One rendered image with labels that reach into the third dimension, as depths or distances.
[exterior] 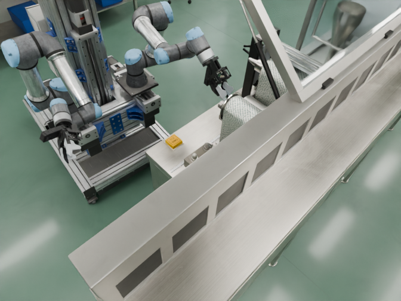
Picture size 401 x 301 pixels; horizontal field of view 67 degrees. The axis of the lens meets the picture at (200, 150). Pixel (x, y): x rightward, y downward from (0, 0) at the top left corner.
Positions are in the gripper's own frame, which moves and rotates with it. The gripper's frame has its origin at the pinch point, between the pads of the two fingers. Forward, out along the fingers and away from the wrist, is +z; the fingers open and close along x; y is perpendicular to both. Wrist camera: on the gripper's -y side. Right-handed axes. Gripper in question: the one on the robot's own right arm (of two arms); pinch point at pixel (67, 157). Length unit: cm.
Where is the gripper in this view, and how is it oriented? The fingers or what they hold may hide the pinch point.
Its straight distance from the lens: 136.4
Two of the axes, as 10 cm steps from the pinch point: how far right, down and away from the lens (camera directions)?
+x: -5.5, 6.8, 4.9
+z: 4.2, 7.3, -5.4
